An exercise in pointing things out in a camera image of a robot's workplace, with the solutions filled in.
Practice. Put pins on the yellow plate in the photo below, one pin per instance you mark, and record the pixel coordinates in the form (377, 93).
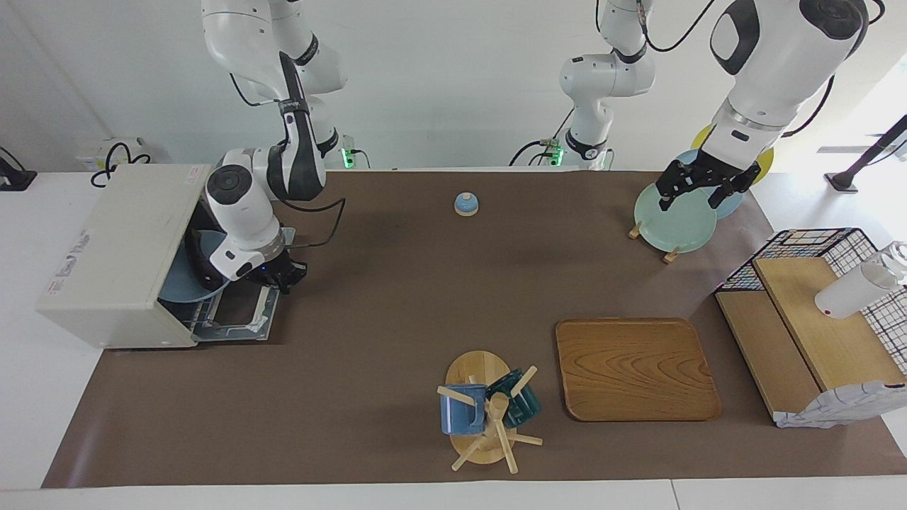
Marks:
(765, 159)

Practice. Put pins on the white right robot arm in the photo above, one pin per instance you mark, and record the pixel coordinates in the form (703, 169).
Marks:
(241, 212)

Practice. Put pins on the brown table mat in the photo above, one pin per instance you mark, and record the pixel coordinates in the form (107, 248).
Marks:
(354, 319)

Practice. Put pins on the mint green plate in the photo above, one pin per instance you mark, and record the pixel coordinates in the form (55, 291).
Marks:
(677, 227)

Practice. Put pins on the black stand leg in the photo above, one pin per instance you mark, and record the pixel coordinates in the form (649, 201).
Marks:
(843, 180)

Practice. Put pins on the wooden step shelf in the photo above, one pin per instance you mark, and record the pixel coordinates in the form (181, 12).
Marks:
(822, 340)

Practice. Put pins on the white power strip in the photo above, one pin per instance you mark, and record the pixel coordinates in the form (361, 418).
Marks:
(96, 152)

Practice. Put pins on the small light blue plate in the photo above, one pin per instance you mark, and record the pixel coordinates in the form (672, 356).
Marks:
(181, 287)

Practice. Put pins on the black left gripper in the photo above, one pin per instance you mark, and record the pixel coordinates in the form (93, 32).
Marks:
(708, 172)

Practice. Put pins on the wooden serving tray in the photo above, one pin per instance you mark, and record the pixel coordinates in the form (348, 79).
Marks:
(638, 368)

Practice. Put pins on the wooden plate rack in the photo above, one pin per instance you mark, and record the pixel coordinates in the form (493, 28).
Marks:
(635, 230)

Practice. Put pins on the black clamp device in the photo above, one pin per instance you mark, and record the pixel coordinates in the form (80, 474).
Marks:
(14, 177)

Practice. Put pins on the cream toaster oven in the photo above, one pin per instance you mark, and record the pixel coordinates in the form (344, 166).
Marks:
(113, 248)

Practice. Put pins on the blue service bell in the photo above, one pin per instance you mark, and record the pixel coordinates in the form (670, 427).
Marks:
(465, 205)

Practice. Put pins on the white tumbler with clear lid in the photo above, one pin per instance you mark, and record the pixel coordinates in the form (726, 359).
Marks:
(850, 294)

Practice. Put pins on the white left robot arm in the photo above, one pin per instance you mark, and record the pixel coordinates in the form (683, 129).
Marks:
(776, 64)

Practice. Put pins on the wooden mug tree stand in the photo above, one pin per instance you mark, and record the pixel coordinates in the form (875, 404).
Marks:
(478, 368)

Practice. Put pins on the dark green mug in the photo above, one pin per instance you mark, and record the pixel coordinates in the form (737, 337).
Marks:
(526, 407)

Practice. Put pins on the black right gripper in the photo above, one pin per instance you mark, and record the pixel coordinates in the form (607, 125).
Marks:
(269, 269)

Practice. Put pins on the blue mug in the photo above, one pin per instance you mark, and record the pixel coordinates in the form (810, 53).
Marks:
(460, 416)

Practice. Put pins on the large light blue plate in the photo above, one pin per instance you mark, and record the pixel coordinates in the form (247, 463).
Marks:
(730, 209)

